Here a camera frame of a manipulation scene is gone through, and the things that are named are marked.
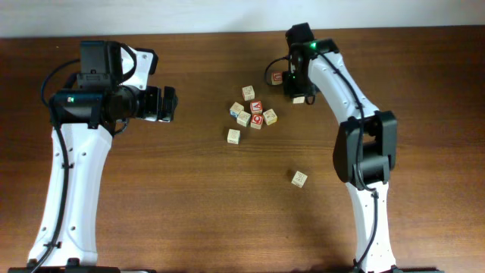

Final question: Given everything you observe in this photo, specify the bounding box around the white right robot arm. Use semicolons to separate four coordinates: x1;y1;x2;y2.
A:
284;38;397;272

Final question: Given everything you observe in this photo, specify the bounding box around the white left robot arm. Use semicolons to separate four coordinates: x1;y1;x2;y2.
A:
24;41;178;272

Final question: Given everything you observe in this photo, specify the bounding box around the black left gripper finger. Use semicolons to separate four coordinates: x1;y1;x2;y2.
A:
163;86;178;108
158;102;177;123

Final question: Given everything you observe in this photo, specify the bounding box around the plain wooden block centre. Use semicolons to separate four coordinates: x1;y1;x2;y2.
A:
236;111;252;127

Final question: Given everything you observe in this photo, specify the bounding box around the wooden block yellow side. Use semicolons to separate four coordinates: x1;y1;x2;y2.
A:
263;109;277;126

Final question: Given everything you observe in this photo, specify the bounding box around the red letter V block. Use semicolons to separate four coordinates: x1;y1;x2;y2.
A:
249;101;263;115

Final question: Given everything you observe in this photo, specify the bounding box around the red letter U block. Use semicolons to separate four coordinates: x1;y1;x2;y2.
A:
271;71;283;86

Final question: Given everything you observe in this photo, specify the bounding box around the red letter Q block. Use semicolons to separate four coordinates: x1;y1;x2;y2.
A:
251;115;264;130

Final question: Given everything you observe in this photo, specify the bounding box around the wooden block top middle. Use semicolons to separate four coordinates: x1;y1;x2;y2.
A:
242;86;255;101

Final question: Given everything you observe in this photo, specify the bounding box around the wooden block green side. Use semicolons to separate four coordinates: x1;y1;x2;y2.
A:
293;96;305;104

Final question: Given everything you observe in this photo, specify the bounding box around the wooden block lower left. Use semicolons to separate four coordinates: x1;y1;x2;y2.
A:
227;129;241;145

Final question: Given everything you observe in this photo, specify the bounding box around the wooden letter X block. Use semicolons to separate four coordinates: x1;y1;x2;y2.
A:
291;171;308;188

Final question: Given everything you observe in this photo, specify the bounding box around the wooden block blue side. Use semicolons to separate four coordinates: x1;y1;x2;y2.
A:
230;102;244;118

